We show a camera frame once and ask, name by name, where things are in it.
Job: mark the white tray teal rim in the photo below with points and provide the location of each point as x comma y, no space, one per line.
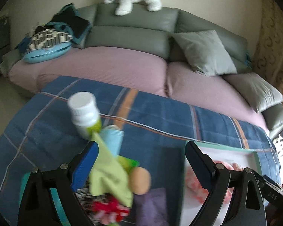
234,200

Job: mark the black white leopard scrunchie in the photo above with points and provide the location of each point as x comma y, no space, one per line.
86,199

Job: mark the purple wipes packet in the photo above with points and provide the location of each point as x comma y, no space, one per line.
151,208

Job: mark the dark teal folded clothes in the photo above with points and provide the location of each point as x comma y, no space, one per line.
69,21

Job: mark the blue patterned round cushion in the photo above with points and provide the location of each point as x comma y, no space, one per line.
46,45

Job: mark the green microfiber cloth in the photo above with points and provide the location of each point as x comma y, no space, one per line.
108,176

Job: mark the pink sofa seat cover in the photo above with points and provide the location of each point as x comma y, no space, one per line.
137,70

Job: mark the grey leather sofa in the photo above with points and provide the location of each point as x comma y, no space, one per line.
152,33

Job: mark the green tissue pack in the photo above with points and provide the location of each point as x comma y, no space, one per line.
127,163

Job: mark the blue plaid blanket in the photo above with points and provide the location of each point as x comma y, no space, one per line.
155,129

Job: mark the white pill bottle green label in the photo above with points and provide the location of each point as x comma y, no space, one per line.
85,114

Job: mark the grey throw pillow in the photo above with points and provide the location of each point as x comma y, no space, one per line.
259,93
205,53

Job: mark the beige round sponge puff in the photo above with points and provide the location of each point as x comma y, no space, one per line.
139,181

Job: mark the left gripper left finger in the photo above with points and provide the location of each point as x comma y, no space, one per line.
81,165

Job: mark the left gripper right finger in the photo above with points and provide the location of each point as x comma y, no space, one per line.
198,160

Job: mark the blue face mask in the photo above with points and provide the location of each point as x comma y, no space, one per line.
112,136

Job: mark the pink white fuzzy sock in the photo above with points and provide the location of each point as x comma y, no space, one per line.
199,185

